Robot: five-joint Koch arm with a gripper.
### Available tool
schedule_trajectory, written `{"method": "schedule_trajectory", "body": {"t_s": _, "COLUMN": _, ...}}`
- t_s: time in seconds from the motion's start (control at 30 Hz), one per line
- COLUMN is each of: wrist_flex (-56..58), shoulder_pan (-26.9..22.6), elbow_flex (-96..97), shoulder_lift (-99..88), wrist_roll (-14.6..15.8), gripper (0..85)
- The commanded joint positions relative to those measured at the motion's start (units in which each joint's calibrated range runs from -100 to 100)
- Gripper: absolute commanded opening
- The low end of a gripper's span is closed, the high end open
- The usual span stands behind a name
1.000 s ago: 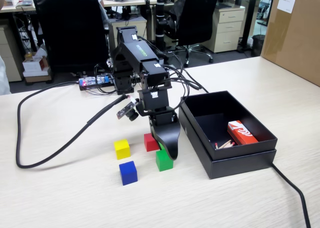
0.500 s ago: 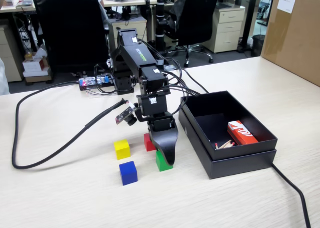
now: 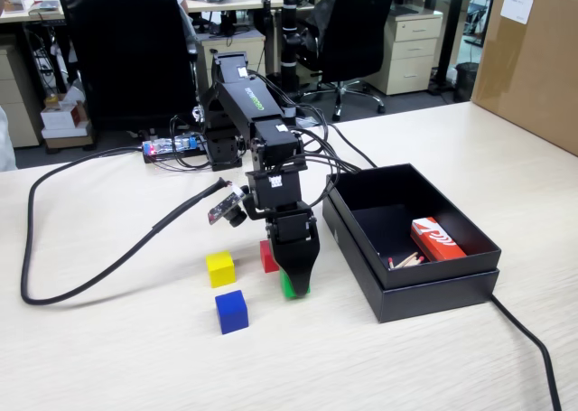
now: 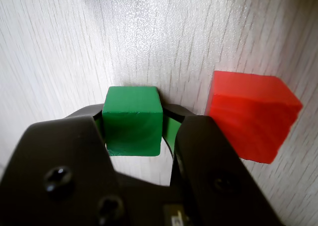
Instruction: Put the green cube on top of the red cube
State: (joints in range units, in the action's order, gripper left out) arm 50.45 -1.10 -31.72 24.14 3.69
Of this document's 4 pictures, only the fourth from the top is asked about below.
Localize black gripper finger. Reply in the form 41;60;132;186
0;103;175;226
161;103;284;226

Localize green cube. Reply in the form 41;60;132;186
101;85;164;157

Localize red cube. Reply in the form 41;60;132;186
204;70;304;165

